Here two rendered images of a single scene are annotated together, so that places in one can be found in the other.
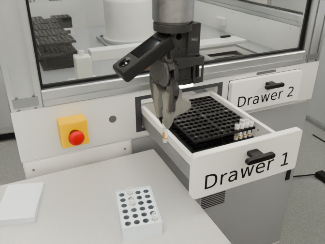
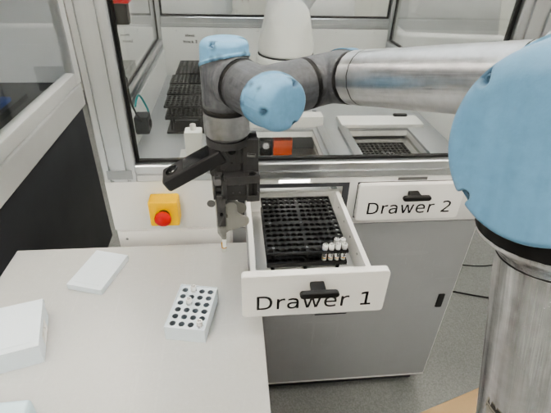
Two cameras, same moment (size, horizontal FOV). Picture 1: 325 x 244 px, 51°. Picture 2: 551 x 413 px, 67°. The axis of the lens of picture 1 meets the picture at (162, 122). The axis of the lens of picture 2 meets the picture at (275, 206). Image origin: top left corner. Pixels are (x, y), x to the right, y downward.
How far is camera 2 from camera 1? 0.34 m
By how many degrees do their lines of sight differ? 17
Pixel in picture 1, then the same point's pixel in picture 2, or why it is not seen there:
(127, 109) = not seen: hidden behind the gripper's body
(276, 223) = (419, 352)
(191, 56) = (245, 174)
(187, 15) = (234, 134)
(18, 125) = (111, 195)
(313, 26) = not seen: hidden behind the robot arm
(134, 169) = (222, 261)
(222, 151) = (276, 276)
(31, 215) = (99, 288)
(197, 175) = (246, 294)
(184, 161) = not seen: hidden behind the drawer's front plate
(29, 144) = (123, 214)
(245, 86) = (379, 192)
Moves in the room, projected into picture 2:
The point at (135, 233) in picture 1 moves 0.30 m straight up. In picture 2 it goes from (177, 334) to (159, 213)
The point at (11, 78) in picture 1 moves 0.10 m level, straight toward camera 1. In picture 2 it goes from (106, 150) to (95, 170)
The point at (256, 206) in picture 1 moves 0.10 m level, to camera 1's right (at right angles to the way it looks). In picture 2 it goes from (390, 327) to (421, 336)
